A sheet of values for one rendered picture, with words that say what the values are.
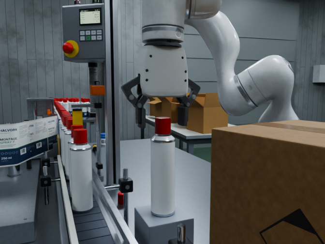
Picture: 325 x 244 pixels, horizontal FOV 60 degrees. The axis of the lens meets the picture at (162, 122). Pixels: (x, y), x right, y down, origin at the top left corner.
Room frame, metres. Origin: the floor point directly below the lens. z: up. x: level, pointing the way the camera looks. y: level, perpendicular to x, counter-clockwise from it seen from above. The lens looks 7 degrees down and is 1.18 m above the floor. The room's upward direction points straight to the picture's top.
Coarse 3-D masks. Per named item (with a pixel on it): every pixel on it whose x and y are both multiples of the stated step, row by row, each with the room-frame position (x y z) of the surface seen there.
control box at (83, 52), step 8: (64, 8) 1.01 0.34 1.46; (72, 8) 1.01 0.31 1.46; (80, 8) 1.00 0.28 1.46; (64, 16) 1.01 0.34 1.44; (72, 16) 1.01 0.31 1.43; (64, 24) 1.01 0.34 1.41; (72, 24) 1.01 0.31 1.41; (104, 24) 0.98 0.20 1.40; (64, 32) 1.01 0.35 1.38; (72, 32) 1.01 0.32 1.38; (104, 32) 0.98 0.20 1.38; (64, 40) 1.01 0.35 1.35; (72, 40) 1.01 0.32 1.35; (104, 40) 0.98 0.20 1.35; (80, 48) 1.00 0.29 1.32; (88, 48) 0.99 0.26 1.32; (96, 48) 0.99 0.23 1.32; (104, 48) 0.98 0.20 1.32; (64, 56) 1.01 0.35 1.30; (72, 56) 1.01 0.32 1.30; (80, 56) 1.00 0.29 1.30; (88, 56) 0.99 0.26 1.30; (96, 56) 0.99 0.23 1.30; (104, 56) 0.98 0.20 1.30
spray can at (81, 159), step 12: (84, 132) 0.67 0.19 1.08; (84, 144) 0.67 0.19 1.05; (72, 156) 0.66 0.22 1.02; (84, 156) 0.66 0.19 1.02; (72, 168) 0.66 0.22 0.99; (84, 168) 0.66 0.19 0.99; (72, 180) 0.66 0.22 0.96; (84, 180) 0.66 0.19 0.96; (72, 192) 0.66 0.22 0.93; (84, 192) 0.66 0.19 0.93; (72, 204) 0.67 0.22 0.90; (84, 204) 0.66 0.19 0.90
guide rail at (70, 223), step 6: (60, 162) 1.01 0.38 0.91; (60, 168) 0.93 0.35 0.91; (60, 174) 0.86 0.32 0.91; (60, 180) 0.84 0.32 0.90; (66, 186) 0.75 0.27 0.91; (66, 192) 0.70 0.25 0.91; (66, 198) 0.66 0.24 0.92; (66, 204) 0.63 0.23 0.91; (66, 210) 0.60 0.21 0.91; (66, 216) 0.59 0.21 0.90; (72, 216) 0.56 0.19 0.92; (72, 222) 0.54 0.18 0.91; (72, 228) 0.51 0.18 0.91; (72, 234) 0.49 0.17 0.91; (72, 240) 0.47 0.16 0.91
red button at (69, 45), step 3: (63, 45) 0.98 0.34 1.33; (66, 45) 0.98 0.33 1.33; (69, 45) 0.98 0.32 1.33; (72, 45) 0.99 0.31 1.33; (63, 48) 0.98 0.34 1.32; (66, 48) 0.98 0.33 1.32; (69, 48) 0.98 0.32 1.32; (72, 48) 0.98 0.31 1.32; (66, 51) 0.98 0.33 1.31; (69, 51) 0.98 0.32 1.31; (72, 51) 0.99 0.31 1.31
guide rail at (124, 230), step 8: (96, 176) 0.69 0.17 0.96; (96, 184) 0.65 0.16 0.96; (104, 192) 0.58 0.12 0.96; (104, 200) 0.55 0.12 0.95; (112, 200) 0.54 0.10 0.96; (112, 208) 0.50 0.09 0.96; (112, 216) 0.49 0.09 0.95; (120, 216) 0.47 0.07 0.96; (120, 224) 0.44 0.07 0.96; (120, 232) 0.43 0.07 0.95; (128, 232) 0.41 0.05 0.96; (128, 240) 0.39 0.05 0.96
